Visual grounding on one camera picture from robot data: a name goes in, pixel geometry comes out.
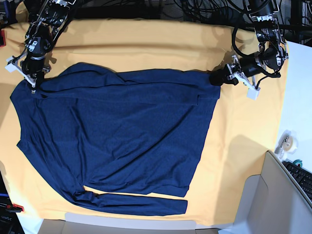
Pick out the navy blue long-sleeve shirt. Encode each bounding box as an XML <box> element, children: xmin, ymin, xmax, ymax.
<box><xmin>10</xmin><ymin>63</ymin><xmax>220</xmax><ymax>216</ymax></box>

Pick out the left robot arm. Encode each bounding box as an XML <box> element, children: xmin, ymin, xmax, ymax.
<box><xmin>210</xmin><ymin>0</ymin><xmax>289</xmax><ymax>99</ymax></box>

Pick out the red clamp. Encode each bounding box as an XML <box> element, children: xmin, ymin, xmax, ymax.
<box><xmin>6</xmin><ymin>204</ymin><xmax>24</xmax><ymax>213</ymax></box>
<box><xmin>0</xmin><ymin>29</ymin><xmax>6</xmax><ymax>47</ymax></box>

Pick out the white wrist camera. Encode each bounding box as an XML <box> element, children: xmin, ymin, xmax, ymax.
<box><xmin>247</xmin><ymin>88</ymin><xmax>260</xmax><ymax>100</ymax></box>
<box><xmin>5</xmin><ymin>57</ymin><xmax>18</xmax><ymax>73</ymax></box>

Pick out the black keyboard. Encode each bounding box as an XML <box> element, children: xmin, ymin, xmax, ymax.
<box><xmin>282</xmin><ymin>161</ymin><xmax>312</xmax><ymax>200</ymax></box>

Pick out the red clamp top left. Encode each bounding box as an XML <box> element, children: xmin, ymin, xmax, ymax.
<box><xmin>0</xmin><ymin>29</ymin><xmax>6</xmax><ymax>47</ymax></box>

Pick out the green tape roll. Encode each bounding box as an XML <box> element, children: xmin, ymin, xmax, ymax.
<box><xmin>293</xmin><ymin>159</ymin><xmax>303</xmax><ymax>167</ymax></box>

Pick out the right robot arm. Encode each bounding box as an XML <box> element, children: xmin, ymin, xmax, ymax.
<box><xmin>5</xmin><ymin>0</ymin><xmax>78</xmax><ymax>93</ymax></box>

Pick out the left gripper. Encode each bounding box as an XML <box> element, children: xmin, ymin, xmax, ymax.
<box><xmin>209</xmin><ymin>55</ymin><xmax>260</xmax><ymax>92</ymax></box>

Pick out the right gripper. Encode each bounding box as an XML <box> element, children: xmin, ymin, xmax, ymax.
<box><xmin>14</xmin><ymin>57</ymin><xmax>51</xmax><ymax>94</ymax></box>

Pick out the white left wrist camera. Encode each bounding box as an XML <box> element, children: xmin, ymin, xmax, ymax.
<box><xmin>247</xmin><ymin>88</ymin><xmax>260</xmax><ymax>100</ymax></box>

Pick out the red clamp bottom left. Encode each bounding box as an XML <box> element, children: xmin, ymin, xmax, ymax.
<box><xmin>6</xmin><ymin>204</ymin><xmax>24</xmax><ymax>213</ymax></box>

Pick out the clear tape dispenser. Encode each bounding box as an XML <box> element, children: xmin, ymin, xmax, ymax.
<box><xmin>274</xmin><ymin>130</ymin><xmax>298</xmax><ymax>156</ymax></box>

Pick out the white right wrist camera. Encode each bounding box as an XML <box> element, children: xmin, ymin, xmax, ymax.
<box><xmin>5</xmin><ymin>57</ymin><xmax>18</xmax><ymax>73</ymax></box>

